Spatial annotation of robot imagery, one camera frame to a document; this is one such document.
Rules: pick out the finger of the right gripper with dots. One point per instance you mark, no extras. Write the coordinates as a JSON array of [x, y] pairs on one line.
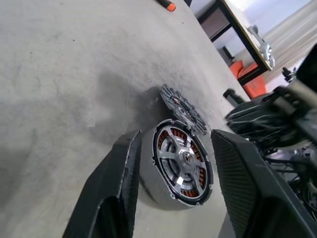
[[234, 95]]

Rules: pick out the round metal ring part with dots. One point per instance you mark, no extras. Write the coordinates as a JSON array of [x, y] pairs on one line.
[[180, 158]]

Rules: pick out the small black floor box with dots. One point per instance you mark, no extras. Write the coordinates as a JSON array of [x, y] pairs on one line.
[[227, 52]]

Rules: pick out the orange black pliers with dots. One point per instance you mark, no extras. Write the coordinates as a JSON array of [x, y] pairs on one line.
[[168, 5]]

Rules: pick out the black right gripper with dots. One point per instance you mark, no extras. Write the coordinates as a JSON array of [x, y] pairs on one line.
[[310, 116]]

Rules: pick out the grey crumpled cloth pile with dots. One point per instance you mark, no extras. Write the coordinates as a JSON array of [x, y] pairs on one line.
[[266, 49]]

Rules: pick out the orange box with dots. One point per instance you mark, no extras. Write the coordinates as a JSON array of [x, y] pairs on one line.
[[255, 86]]

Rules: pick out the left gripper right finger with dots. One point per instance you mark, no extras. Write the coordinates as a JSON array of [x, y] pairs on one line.
[[247, 188]]

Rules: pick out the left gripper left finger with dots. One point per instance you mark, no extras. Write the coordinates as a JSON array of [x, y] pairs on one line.
[[109, 188]]

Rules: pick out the black framed side table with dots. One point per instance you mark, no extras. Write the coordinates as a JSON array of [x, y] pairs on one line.
[[250, 44]]

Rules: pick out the motor stator with copper windings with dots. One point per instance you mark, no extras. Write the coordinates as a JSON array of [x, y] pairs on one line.
[[148, 178]]

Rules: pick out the grey toothed disc part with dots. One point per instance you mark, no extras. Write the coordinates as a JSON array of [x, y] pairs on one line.
[[183, 109]]

